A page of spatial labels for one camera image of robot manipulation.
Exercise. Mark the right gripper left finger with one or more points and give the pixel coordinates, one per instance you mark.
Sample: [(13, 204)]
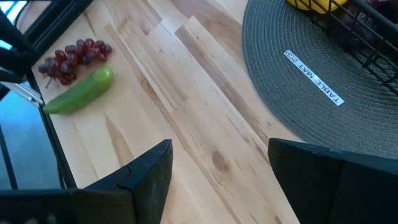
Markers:
[(130, 199)]

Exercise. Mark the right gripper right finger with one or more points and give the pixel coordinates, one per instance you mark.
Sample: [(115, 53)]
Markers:
[(326, 193)]

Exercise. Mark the green cucumber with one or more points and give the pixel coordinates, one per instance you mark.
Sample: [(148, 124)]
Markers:
[(81, 91)]

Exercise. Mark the red grape bunch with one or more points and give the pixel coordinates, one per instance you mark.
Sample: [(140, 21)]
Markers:
[(71, 59)]

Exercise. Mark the yellow lemon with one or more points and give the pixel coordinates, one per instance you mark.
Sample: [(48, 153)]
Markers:
[(314, 4)]

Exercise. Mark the round grey woven mat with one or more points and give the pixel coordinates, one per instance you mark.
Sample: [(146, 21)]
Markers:
[(295, 118)]

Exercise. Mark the white mat label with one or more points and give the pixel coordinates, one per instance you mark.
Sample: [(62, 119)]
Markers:
[(314, 77)]

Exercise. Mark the silver bracket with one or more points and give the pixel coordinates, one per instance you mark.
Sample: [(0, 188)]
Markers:
[(21, 93)]

